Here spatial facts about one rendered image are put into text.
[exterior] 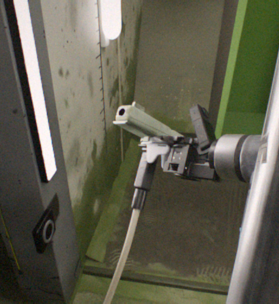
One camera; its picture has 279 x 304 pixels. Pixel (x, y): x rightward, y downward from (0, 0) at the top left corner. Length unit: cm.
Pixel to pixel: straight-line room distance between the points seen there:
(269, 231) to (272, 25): 127
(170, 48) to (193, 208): 116
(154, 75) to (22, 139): 154
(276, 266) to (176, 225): 139
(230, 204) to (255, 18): 94
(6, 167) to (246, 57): 108
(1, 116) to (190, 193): 123
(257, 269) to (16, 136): 71
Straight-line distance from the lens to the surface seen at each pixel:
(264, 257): 23
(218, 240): 157
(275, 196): 22
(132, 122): 67
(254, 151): 56
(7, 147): 88
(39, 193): 93
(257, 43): 147
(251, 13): 141
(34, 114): 80
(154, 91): 222
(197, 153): 65
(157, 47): 230
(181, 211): 168
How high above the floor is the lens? 118
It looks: 32 degrees down
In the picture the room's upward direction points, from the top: straight up
